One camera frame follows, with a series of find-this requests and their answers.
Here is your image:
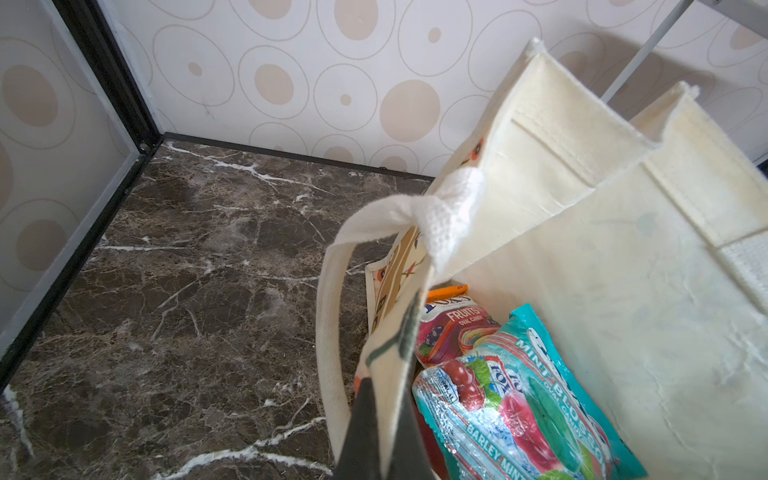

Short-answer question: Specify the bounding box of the orange fruits candy bag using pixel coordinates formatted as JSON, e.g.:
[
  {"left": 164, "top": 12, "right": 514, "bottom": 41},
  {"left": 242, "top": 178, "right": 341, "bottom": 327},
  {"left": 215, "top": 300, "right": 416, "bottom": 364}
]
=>
[{"left": 414, "top": 284, "right": 501, "bottom": 368}]

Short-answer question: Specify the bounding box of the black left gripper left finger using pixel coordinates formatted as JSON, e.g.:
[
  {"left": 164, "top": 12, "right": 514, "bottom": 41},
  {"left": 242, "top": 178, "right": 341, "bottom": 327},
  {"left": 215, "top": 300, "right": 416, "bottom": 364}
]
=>
[{"left": 332, "top": 378, "right": 381, "bottom": 480}]

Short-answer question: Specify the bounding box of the cream canvas grocery bag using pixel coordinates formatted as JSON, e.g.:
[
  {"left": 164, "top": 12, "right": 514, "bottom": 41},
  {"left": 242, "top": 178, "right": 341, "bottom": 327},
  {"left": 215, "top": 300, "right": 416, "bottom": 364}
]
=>
[{"left": 316, "top": 39, "right": 767, "bottom": 479}]

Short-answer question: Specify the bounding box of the teal mint candy bag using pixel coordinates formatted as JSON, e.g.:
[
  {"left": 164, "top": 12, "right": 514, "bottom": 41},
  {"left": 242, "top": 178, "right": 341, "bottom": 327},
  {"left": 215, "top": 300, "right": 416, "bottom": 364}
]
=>
[{"left": 412, "top": 304, "right": 647, "bottom": 479}]

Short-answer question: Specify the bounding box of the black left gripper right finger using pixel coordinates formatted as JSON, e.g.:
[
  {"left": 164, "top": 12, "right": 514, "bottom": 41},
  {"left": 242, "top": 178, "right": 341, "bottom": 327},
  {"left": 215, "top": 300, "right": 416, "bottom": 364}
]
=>
[{"left": 387, "top": 392, "right": 435, "bottom": 480}]

